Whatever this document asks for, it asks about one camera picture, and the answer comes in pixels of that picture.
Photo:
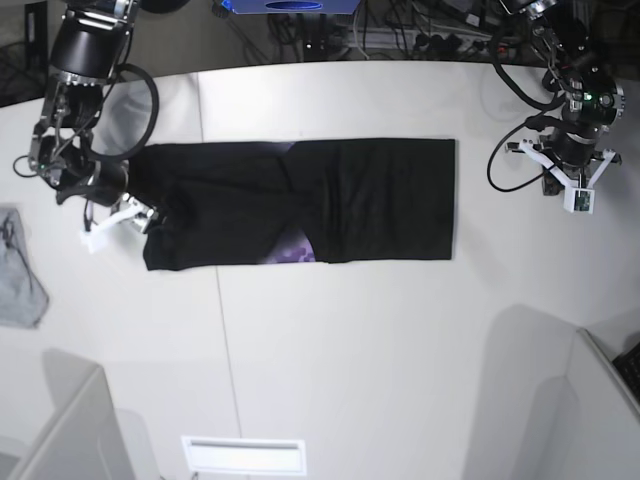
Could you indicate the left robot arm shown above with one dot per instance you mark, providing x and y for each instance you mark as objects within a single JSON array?
[{"x": 586, "y": 101}]

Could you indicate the black T-shirt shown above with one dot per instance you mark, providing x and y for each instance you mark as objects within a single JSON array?
[{"x": 327, "y": 201}]

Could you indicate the white power strip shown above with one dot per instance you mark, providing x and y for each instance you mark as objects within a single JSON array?
[{"x": 439, "y": 43}]

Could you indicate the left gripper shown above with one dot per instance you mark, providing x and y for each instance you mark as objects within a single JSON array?
[{"x": 570, "y": 165}]

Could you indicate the black keyboard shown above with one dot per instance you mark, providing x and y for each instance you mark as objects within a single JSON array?
[{"x": 628, "y": 366}]

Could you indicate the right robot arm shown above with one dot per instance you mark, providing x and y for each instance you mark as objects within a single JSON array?
[{"x": 89, "y": 57}]

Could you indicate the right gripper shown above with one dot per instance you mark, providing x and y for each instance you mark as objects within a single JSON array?
[{"x": 108, "y": 201}]

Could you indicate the blue box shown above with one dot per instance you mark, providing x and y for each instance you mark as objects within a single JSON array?
[{"x": 258, "y": 7}]

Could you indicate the grey cloth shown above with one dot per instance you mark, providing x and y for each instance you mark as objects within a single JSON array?
[{"x": 24, "y": 301}]

